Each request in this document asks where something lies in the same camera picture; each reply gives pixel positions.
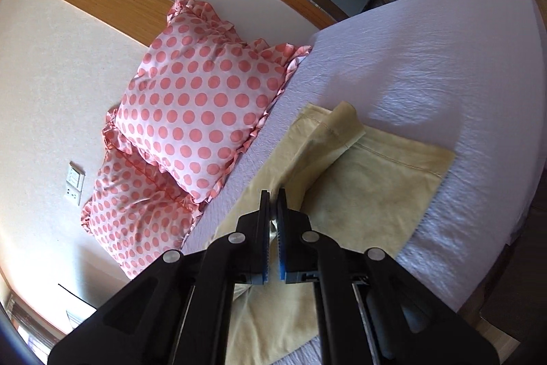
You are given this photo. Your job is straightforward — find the tan khaki pants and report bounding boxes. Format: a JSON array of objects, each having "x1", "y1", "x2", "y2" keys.
[{"x1": 214, "y1": 102, "x2": 455, "y2": 364}]

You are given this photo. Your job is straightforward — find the pink polka dot pillow left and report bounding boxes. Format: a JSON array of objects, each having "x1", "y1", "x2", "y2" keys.
[{"x1": 80, "y1": 146, "x2": 206, "y2": 280}]

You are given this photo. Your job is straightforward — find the pink polka dot pillow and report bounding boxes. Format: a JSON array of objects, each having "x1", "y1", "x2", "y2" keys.
[
  {"x1": 80, "y1": 146, "x2": 206, "y2": 280},
  {"x1": 105, "y1": 0, "x2": 311, "y2": 205}
]

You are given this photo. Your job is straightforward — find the pink polka dot pillow right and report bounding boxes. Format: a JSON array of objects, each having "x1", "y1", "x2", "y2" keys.
[{"x1": 105, "y1": 0, "x2": 311, "y2": 205}]

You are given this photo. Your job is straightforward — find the lavender bed sheet mattress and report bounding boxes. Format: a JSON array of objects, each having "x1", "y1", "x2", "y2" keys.
[{"x1": 183, "y1": 0, "x2": 546, "y2": 309}]

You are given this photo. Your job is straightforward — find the white wall socket plate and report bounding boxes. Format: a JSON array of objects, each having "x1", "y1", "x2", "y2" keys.
[{"x1": 65, "y1": 180, "x2": 82, "y2": 206}]

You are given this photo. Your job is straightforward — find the white wall switch plate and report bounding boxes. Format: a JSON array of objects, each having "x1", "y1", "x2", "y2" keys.
[{"x1": 66, "y1": 162, "x2": 85, "y2": 188}]

